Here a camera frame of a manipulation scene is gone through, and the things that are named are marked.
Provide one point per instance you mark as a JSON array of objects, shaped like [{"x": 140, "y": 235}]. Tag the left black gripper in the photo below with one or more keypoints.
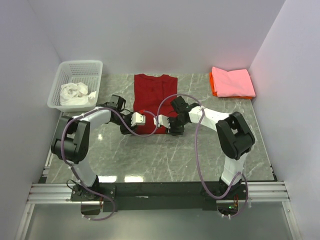
[{"x": 131, "y": 128}]

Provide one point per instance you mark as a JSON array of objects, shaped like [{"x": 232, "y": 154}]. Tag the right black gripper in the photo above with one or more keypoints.
[{"x": 172, "y": 131}]

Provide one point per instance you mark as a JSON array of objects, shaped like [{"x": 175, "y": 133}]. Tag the red t shirt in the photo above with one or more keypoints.
[{"x": 149, "y": 92}]

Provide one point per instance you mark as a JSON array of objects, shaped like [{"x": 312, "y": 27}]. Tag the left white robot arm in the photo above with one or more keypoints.
[{"x": 71, "y": 141}]

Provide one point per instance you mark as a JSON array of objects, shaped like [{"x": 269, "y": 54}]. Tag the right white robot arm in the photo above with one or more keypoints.
[{"x": 235, "y": 137}]

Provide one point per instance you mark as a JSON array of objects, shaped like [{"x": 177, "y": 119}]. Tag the orange folded t shirt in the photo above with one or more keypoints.
[{"x": 214, "y": 93}]

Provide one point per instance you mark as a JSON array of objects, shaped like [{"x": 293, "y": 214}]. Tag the white plastic basket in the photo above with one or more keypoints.
[{"x": 87, "y": 71}]

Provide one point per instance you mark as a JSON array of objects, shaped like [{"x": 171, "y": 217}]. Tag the white crumpled t shirt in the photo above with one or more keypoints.
[{"x": 76, "y": 94}]

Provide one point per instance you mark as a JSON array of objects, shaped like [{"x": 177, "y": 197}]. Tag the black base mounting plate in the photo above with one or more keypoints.
[{"x": 134, "y": 196}]

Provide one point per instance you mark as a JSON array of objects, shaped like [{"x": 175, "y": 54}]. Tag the pink folded t shirt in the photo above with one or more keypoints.
[{"x": 232, "y": 83}]

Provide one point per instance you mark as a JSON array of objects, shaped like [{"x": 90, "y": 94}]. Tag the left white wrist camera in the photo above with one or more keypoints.
[{"x": 138, "y": 118}]

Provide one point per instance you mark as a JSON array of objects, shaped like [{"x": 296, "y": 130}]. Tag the aluminium frame rail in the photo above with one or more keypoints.
[{"x": 155, "y": 211}]

